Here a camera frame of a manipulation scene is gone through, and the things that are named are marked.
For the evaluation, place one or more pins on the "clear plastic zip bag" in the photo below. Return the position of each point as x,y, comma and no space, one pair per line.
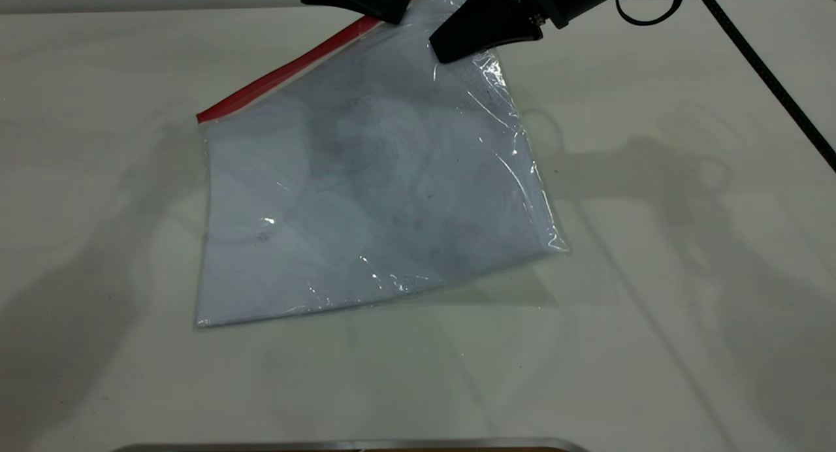
366,197

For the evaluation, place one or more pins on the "metal edge strip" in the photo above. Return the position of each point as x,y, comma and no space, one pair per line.
353,446

